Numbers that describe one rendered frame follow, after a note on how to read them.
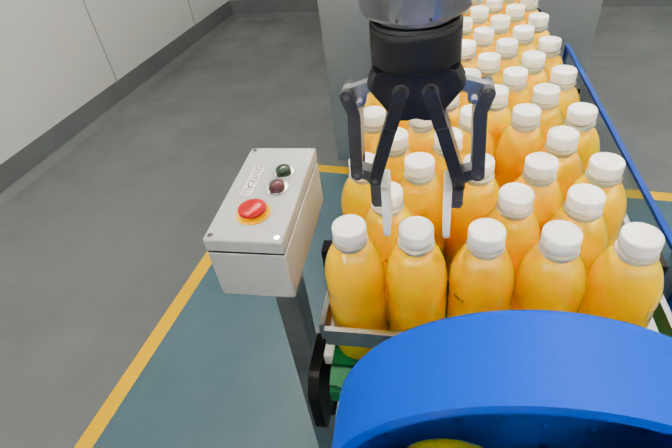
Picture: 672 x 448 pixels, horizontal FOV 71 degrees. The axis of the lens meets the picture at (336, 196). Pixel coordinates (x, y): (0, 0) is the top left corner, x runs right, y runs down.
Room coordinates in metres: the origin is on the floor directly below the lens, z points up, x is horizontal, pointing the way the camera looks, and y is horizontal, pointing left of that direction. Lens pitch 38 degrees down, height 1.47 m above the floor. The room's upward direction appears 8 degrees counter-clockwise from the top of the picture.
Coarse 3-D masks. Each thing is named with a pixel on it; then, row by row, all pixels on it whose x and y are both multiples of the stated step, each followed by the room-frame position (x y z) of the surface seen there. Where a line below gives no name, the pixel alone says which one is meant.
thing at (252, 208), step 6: (240, 204) 0.47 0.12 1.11; (246, 204) 0.47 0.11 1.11; (252, 204) 0.47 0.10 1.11; (258, 204) 0.46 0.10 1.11; (264, 204) 0.46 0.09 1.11; (240, 210) 0.46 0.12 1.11; (246, 210) 0.46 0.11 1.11; (252, 210) 0.45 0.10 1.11; (258, 210) 0.45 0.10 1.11; (264, 210) 0.46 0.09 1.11; (240, 216) 0.45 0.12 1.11; (246, 216) 0.45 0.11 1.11; (252, 216) 0.45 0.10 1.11
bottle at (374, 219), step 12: (372, 216) 0.45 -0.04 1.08; (396, 216) 0.44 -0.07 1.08; (408, 216) 0.44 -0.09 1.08; (372, 228) 0.44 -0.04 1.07; (396, 228) 0.43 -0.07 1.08; (372, 240) 0.43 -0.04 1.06; (384, 240) 0.42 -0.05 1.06; (396, 240) 0.42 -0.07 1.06; (384, 252) 0.42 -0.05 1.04; (384, 264) 0.42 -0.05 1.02
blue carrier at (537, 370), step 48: (432, 336) 0.17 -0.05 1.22; (480, 336) 0.16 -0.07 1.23; (528, 336) 0.15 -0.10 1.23; (576, 336) 0.15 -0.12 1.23; (624, 336) 0.15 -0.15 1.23; (384, 384) 0.16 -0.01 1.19; (432, 384) 0.14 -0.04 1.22; (480, 384) 0.13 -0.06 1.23; (528, 384) 0.13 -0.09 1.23; (576, 384) 0.12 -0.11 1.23; (624, 384) 0.12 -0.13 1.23; (336, 432) 0.16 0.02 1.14; (384, 432) 0.13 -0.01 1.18; (432, 432) 0.18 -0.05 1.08; (480, 432) 0.17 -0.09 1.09; (528, 432) 0.16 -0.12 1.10; (576, 432) 0.15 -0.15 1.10; (624, 432) 0.15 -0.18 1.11
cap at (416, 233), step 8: (416, 216) 0.40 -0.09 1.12; (400, 224) 0.39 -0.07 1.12; (408, 224) 0.39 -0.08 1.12; (416, 224) 0.39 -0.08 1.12; (424, 224) 0.38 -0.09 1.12; (432, 224) 0.38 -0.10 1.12; (400, 232) 0.38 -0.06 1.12; (408, 232) 0.37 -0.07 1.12; (416, 232) 0.37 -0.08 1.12; (424, 232) 0.37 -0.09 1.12; (432, 232) 0.37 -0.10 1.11; (400, 240) 0.37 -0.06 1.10; (408, 240) 0.37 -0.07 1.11; (416, 240) 0.36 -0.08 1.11; (424, 240) 0.36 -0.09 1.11; (432, 240) 0.37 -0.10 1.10; (408, 248) 0.37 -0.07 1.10; (416, 248) 0.36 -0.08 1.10; (424, 248) 0.36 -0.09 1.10
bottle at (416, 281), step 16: (400, 256) 0.37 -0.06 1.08; (416, 256) 0.36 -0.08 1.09; (432, 256) 0.37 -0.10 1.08; (400, 272) 0.36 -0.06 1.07; (416, 272) 0.35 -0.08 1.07; (432, 272) 0.35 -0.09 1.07; (400, 288) 0.35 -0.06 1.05; (416, 288) 0.35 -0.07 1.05; (432, 288) 0.35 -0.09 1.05; (400, 304) 0.35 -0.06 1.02; (416, 304) 0.34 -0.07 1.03; (432, 304) 0.35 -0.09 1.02; (400, 320) 0.35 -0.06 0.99; (416, 320) 0.35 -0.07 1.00; (432, 320) 0.35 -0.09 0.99
